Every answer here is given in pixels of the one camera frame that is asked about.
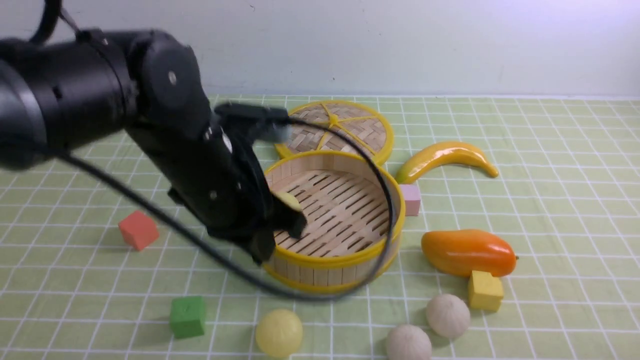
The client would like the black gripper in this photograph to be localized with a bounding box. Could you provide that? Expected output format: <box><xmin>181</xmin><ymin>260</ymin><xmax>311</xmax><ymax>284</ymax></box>
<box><xmin>126</xmin><ymin>121</ymin><xmax>307</xmax><ymax>265</ymax></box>

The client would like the yellow bun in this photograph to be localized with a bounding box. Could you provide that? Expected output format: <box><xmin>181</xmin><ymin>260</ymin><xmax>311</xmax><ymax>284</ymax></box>
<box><xmin>274</xmin><ymin>191</ymin><xmax>303</xmax><ymax>212</ymax></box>
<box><xmin>254</xmin><ymin>309</ymin><xmax>304</xmax><ymax>359</ymax></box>

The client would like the white bun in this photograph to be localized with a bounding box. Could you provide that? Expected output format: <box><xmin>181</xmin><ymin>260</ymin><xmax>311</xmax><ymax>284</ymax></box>
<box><xmin>425</xmin><ymin>293</ymin><xmax>471</xmax><ymax>339</ymax></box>
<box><xmin>385</xmin><ymin>324</ymin><xmax>433</xmax><ymax>360</ymax></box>

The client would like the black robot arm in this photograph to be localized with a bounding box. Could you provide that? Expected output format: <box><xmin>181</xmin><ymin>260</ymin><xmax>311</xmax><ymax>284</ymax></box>
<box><xmin>1</xmin><ymin>29</ymin><xmax>307</xmax><ymax>264</ymax></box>

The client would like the bamboo steamer tray yellow rim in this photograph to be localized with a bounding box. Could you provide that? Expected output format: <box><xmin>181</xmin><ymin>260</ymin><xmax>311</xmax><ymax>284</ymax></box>
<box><xmin>264</xmin><ymin>150</ymin><xmax>406</xmax><ymax>294</ymax></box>

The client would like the woven bamboo steamer lid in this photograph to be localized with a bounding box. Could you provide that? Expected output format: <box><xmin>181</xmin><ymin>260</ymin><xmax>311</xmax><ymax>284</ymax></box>
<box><xmin>275</xmin><ymin>100</ymin><xmax>394</xmax><ymax>166</ymax></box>

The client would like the green foam cube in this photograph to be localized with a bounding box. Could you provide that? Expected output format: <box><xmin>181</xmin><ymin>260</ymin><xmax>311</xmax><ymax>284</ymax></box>
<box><xmin>169</xmin><ymin>296</ymin><xmax>207</xmax><ymax>339</ymax></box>

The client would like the red foam cube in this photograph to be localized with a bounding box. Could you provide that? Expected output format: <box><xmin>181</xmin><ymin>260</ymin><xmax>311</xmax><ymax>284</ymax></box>
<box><xmin>118</xmin><ymin>210</ymin><xmax>160</xmax><ymax>252</ymax></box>

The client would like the pink foam cube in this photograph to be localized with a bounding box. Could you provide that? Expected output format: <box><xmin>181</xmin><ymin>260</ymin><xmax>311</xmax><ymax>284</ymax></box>
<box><xmin>398</xmin><ymin>183</ymin><xmax>422</xmax><ymax>217</ymax></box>

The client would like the yellow plastic banana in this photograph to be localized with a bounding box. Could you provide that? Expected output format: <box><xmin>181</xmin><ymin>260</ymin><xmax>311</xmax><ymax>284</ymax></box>
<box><xmin>395</xmin><ymin>141</ymin><xmax>499</xmax><ymax>184</ymax></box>

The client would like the orange plastic mango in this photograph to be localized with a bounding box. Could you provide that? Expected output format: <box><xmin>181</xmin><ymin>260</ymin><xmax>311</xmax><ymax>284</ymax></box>
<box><xmin>420</xmin><ymin>228</ymin><xmax>519</xmax><ymax>278</ymax></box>

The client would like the yellow foam cube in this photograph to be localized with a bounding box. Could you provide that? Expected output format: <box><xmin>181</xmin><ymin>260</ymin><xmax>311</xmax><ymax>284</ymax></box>
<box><xmin>467</xmin><ymin>270</ymin><xmax>505</xmax><ymax>312</ymax></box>

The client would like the green checkered tablecloth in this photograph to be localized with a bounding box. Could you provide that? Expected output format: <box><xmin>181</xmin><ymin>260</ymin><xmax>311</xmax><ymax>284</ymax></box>
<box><xmin>0</xmin><ymin>96</ymin><xmax>640</xmax><ymax>360</ymax></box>

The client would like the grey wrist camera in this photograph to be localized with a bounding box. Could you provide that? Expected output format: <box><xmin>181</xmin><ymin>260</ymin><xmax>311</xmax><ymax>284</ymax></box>
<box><xmin>213</xmin><ymin>102</ymin><xmax>291</xmax><ymax>144</ymax></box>

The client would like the black cable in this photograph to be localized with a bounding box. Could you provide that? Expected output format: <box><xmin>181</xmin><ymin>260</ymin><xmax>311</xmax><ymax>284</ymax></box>
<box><xmin>30</xmin><ymin>0</ymin><xmax>397</xmax><ymax>303</ymax></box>

